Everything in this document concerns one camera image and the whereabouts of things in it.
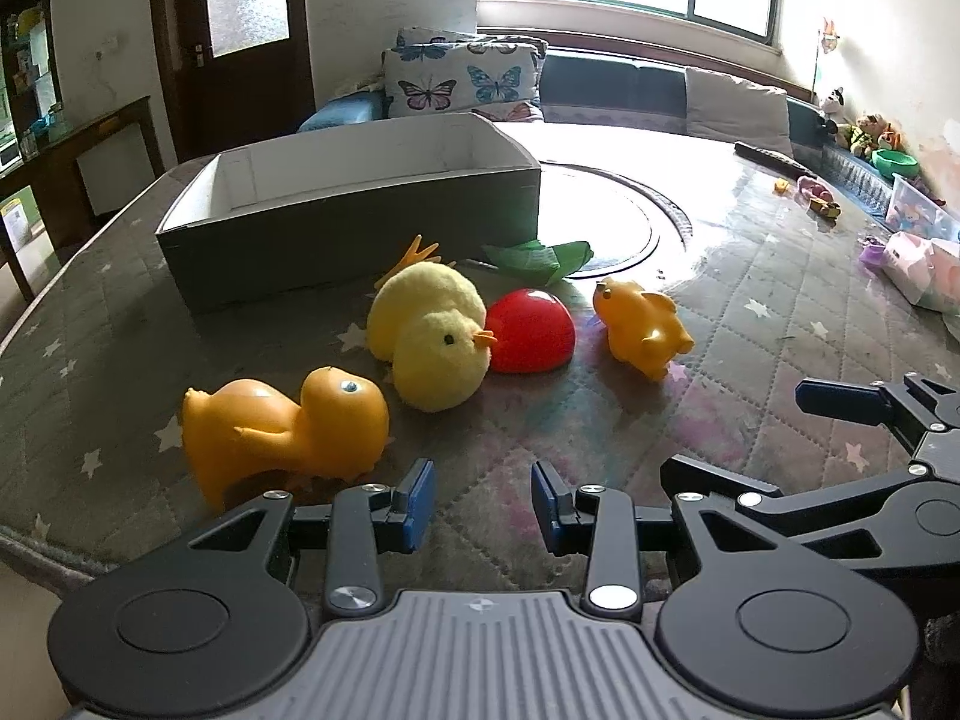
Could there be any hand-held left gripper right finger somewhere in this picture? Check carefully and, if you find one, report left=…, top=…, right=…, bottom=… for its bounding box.
left=530, top=460, right=785, bottom=623

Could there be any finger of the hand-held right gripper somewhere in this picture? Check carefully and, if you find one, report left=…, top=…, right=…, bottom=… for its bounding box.
left=660, top=431, right=960, bottom=580
left=795, top=371, right=960, bottom=460

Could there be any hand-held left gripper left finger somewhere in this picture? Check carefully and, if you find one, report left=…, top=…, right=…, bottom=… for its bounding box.
left=180, top=457, right=437, bottom=618

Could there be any small orange pig toy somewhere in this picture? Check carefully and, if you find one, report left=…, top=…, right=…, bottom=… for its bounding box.
left=592, top=277, right=696, bottom=382

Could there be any red plastic ball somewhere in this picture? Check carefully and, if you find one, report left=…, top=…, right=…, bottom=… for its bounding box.
left=484, top=288, right=577, bottom=376

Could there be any orange rubber duck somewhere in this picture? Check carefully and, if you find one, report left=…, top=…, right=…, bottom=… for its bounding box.
left=182, top=366, right=391, bottom=515

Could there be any yellow plush chick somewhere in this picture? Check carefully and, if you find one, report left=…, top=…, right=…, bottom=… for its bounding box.
left=366, top=235, right=497, bottom=413

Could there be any grey cardboard box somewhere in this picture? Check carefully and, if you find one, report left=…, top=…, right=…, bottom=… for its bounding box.
left=155, top=112, right=542, bottom=316

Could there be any grey quilted star table cover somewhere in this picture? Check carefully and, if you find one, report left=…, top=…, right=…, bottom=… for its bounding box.
left=0, top=120, right=960, bottom=605

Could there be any clear plastic storage box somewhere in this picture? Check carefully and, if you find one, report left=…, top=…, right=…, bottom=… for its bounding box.
left=885, top=174, right=960, bottom=242

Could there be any green bowl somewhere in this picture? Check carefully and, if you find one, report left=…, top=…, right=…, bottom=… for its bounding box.
left=871, top=148, right=920, bottom=179

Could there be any green leaf toy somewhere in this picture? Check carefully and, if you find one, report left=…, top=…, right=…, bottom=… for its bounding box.
left=480, top=238, right=595, bottom=286

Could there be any dark remote control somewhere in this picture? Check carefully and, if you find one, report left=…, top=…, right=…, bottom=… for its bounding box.
left=733, top=141, right=818, bottom=179

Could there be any pile of plush toys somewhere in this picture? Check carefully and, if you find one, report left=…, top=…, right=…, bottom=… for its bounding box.
left=836, top=114, right=905, bottom=158

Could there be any round glass turntable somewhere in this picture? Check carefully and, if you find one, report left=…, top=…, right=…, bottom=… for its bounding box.
left=536, top=157, right=692, bottom=278

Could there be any panda plush toy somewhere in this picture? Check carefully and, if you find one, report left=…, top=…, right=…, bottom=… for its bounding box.
left=817, top=86, right=846, bottom=137

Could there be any grey sofa cushion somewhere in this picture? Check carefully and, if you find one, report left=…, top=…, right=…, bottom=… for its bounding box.
left=684, top=66, right=794, bottom=158

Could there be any flower decoration on stick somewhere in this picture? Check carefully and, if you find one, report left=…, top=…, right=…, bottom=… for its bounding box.
left=812, top=15, right=842, bottom=102

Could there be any blue sofa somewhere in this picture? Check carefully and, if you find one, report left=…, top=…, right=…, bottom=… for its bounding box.
left=296, top=45, right=960, bottom=233

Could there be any butterfly print pillow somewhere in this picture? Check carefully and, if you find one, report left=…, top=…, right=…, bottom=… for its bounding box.
left=382, top=43, right=545, bottom=121
left=396, top=26, right=548, bottom=61

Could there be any dark wooden door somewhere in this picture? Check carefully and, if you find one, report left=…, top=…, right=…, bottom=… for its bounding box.
left=146, top=0, right=316, bottom=166

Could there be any dark wooden desk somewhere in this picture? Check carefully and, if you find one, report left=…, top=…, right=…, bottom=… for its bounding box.
left=0, top=95, right=166, bottom=301

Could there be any dark shelf cabinet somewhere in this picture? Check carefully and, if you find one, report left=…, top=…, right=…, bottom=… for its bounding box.
left=0, top=0, right=62, bottom=170

